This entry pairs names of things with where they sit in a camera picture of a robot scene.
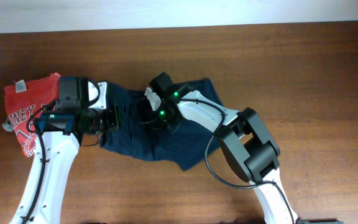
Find dark navy blue shorts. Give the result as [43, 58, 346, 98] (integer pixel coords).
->
[99, 83, 212, 171]

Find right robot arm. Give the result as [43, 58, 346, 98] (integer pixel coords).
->
[145, 73, 299, 223]

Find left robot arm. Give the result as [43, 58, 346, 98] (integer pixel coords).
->
[9, 77, 119, 223]

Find folded red graphic t-shirt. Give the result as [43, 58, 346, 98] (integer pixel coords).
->
[2, 73, 60, 157]

